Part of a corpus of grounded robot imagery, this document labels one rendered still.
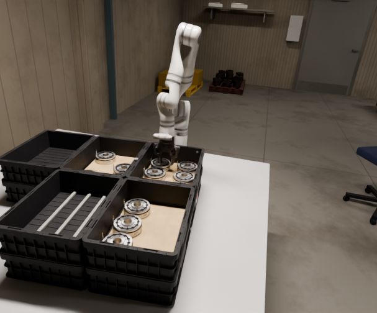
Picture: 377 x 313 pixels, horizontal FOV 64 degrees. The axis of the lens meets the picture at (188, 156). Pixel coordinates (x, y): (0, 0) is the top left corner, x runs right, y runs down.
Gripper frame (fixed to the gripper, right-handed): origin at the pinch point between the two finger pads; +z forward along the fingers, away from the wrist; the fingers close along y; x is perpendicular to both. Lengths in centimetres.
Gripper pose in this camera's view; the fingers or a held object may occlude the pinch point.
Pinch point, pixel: (166, 161)
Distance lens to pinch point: 153.6
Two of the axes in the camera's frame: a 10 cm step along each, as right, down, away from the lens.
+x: -2.7, 3.7, -8.9
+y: -9.6, -1.4, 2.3
